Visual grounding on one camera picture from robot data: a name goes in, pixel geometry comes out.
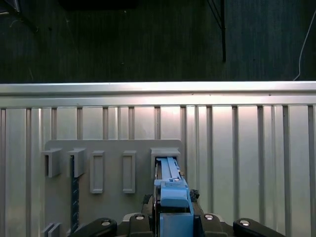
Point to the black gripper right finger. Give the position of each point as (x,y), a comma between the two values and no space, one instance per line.
(209,227)

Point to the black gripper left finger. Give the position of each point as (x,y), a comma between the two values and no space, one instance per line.
(140,227)

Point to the hard disk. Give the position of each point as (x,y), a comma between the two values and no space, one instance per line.
(172,197)

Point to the grey parts rack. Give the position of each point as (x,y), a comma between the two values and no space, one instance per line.
(111,148)

